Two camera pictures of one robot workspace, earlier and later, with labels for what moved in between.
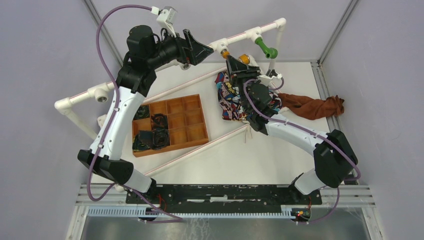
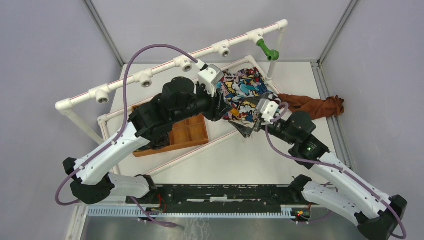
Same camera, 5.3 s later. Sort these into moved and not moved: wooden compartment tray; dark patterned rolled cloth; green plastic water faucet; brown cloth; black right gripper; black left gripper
Moved: black right gripper; black left gripper
Not moved: green plastic water faucet; dark patterned rolled cloth; brown cloth; wooden compartment tray
